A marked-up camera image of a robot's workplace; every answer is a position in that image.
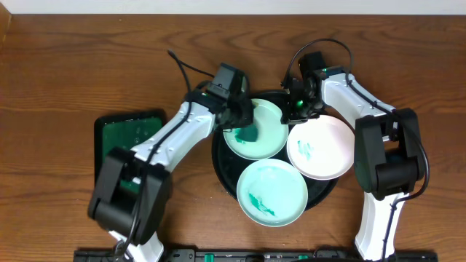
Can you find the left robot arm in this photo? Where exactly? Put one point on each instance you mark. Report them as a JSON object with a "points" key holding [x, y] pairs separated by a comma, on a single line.
{"points": [[133, 186]]}

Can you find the mint green plate top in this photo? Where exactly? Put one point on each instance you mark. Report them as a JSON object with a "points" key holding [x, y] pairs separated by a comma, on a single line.
{"points": [[272, 134]]}

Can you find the mint green plate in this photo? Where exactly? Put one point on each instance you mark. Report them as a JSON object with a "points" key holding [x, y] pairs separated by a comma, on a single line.
{"points": [[272, 134], [272, 192]]}

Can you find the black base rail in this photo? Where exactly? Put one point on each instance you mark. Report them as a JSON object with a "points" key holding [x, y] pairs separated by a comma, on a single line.
{"points": [[332, 254]]}

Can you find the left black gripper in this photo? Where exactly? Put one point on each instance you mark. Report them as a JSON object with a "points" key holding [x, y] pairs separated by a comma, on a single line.
{"points": [[239, 118]]}

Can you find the pink white plate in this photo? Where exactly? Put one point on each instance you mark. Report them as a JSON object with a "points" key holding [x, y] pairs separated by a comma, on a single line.
{"points": [[322, 148]]}

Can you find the mint green plate bottom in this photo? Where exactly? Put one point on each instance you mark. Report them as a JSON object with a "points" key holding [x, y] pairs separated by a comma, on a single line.
{"points": [[272, 192]]}

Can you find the green scouring sponge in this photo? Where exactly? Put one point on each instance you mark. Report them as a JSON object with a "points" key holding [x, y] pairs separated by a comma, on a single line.
{"points": [[247, 134]]}

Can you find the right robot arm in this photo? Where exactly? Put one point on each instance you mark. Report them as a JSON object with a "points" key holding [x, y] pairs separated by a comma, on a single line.
{"points": [[388, 155]]}

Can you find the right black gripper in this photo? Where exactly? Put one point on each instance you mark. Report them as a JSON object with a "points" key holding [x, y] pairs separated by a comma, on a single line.
{"points": [[289, 116]]}

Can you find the black rectangular sponge tray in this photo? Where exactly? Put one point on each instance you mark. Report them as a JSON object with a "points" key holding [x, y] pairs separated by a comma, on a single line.
{"points": [[124, 130]]}

